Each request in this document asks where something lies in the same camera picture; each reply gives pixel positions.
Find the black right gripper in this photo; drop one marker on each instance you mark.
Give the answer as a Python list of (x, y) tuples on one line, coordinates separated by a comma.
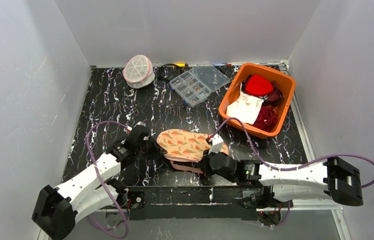
[(210, 159)]

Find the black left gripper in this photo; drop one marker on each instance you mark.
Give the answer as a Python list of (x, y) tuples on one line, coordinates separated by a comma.
[(152, 143)]

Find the floral mesh laundry bag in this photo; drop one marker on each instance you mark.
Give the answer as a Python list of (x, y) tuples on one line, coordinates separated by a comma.
[(186, 150)]

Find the white round mesh laundry bag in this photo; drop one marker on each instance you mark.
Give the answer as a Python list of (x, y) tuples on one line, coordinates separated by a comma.
[(138, 72)]

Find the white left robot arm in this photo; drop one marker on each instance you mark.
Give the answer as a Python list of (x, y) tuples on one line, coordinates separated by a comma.
[(58, 209)]

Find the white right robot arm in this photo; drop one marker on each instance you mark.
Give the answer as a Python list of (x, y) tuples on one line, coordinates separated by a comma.
[(333, 179)]

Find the red bra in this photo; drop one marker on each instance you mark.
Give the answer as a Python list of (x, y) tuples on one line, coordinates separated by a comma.
[(256, 85)]

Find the white cloth garment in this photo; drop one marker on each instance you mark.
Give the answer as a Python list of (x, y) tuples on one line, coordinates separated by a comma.
[(245, 108)]

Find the dark red lace garment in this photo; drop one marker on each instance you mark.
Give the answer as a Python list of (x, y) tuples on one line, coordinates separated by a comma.
[(267, 118)]

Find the clear plastic screw organizer box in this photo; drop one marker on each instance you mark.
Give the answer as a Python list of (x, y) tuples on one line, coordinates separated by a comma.
[(197, 84)]

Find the orange plastic bin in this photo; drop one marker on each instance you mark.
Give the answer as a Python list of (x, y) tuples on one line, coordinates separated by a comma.
[(280, 98)]

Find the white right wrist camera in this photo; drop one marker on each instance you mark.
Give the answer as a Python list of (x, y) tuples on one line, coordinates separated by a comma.
[(216, 143)]

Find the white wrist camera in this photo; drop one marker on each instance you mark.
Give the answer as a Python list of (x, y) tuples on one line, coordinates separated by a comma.
[(140, 123), (216, 143)]

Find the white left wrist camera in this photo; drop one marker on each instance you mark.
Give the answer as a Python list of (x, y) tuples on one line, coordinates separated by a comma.
[(140, 123)]

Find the aluminium table frame rail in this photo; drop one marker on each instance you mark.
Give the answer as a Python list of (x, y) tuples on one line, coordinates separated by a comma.
[(316, 204)]

